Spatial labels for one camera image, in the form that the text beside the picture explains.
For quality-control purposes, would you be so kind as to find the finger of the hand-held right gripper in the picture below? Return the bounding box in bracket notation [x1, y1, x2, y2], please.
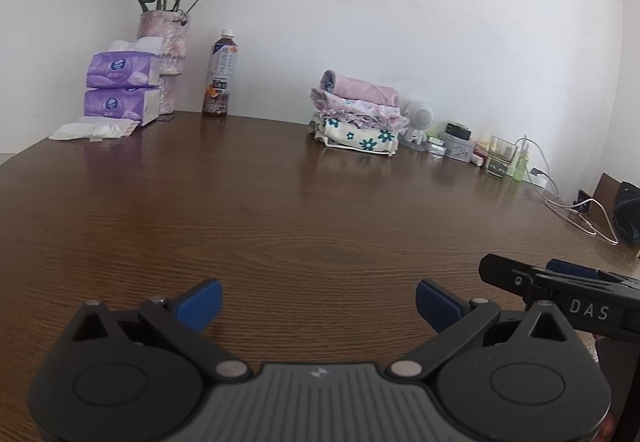
[531, 258, 640, 293]
[478, 253, 556, 310]

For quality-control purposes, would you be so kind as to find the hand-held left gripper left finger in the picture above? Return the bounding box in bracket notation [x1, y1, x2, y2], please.
[70, 278, 252, 382]

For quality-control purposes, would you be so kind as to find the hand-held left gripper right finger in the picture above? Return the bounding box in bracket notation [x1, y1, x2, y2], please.
[387, 279, 571, 382]

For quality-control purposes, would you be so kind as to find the pink blue mesh vest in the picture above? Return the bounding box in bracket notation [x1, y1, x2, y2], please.
[320, 69, 401, 109]

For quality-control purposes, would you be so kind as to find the black phone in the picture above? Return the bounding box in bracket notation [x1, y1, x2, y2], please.
[576, 190, 597, 217]

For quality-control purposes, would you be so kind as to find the brown box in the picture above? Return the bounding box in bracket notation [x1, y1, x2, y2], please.
[591, 173, 640, 258]

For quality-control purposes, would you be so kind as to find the black bag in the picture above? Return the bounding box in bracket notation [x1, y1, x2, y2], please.
[612, 182, 640, 245]

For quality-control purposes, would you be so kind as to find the green spray bottle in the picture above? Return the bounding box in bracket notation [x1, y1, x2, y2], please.
[513, 139, 532, 182]

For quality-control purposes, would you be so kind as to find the glass cup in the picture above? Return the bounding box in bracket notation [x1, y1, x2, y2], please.
[484, 135, 517, 179]

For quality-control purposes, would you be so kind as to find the small plastic box with items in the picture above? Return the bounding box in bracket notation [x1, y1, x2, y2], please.
[440, 132, 477, 164]

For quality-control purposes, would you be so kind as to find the white robot-shaped speaker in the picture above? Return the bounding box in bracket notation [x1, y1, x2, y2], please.
[401, 100, 436, 151]

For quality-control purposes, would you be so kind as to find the folded cream teal-flower garment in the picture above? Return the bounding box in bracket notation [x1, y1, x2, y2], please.
[308, 117, 400, 158]

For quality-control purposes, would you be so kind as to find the folded pink floral garment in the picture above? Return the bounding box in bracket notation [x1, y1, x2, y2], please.
[310, 89, 412, 131]

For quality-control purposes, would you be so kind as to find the crumpled white wrapper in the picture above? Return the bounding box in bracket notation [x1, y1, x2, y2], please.
[48, 116, 139, 143]

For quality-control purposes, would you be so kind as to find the purple tissue pack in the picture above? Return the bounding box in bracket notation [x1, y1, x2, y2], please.
[86, 37, 164, 90]
[82, 87, 162, 127]

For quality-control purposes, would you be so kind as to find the tea bottle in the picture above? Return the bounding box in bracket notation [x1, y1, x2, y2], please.
[202, 28, 237, 118]

